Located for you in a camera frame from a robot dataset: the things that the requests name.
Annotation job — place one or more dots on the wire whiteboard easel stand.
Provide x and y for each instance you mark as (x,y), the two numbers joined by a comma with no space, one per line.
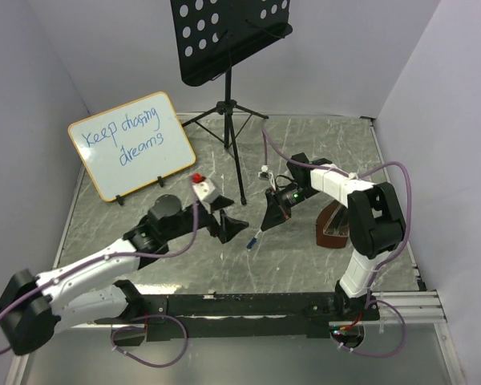
(120,200)

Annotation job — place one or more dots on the blue marker cap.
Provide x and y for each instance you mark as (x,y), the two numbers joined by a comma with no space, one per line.
(252,242)

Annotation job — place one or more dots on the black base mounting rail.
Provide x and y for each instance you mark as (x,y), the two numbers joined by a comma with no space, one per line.
(244,315)

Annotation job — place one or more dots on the black perforated music stand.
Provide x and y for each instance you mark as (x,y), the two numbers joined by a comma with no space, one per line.
(212,37)

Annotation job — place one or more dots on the brown whiteboard eraser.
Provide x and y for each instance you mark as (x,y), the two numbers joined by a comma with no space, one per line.
(332,226)

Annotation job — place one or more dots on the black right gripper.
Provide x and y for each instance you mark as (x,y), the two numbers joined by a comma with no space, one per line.
(274,216)

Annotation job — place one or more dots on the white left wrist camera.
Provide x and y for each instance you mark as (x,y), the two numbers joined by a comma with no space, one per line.
(204,188)

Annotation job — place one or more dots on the white rainbow whiteboard marker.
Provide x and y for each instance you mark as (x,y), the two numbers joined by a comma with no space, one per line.
(258,235)

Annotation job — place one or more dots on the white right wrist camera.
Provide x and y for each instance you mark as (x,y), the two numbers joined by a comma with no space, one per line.
(266,174)

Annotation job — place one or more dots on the orange framed whiteboard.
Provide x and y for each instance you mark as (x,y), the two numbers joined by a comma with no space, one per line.
(133,145)

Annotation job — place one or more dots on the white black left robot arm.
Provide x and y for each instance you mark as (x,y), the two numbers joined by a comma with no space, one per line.
(35,307)

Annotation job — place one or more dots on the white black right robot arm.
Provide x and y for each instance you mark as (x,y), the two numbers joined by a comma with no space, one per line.
(376,223)

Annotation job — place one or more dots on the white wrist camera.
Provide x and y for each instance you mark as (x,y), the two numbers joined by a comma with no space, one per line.
(266,174)
(204,188)

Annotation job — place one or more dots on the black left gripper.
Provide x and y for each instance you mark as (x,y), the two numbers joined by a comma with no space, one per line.
(229,225)

